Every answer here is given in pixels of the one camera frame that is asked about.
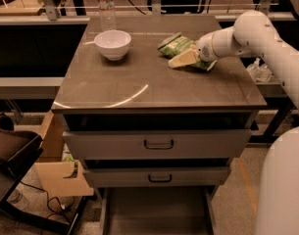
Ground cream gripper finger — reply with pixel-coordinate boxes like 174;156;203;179
168;49;199;69

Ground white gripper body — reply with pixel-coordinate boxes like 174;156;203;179
196;33;218;62

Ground green jalapeno chip bag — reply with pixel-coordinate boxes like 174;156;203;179
158;32;216;71

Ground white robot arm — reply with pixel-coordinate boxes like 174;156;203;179
169;11;299;235

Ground grey drawer cabinet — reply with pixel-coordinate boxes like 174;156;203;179
52;16;266;235

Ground upper grey drawer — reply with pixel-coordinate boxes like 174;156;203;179
63;129;251;160

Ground middle grey drawer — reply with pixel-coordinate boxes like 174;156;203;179
83;166;230;188

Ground open bottom grey drawer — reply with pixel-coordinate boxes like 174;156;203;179
99;187;215;235

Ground clear pump bottle left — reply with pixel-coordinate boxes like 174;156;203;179
246;58;261;81

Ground clear pump bottle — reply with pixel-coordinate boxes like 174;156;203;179
258;64;273;82
246;58;261;81

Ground clear pump bottle right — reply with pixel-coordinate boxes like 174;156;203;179
258;64;273;82

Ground white ceramic bowl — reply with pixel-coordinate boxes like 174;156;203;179
94;30;131;61

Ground clear plastic water bottle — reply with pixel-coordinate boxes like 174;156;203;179
97;0;116;31

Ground metal railing shelf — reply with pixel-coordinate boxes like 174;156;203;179
0;0;295;24

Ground brown cardboard box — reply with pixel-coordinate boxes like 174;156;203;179
35;111;94;197

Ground black side cart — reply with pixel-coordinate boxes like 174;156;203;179
0;112;88;235

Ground black floor cable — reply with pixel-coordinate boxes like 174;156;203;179
19;179;76;235

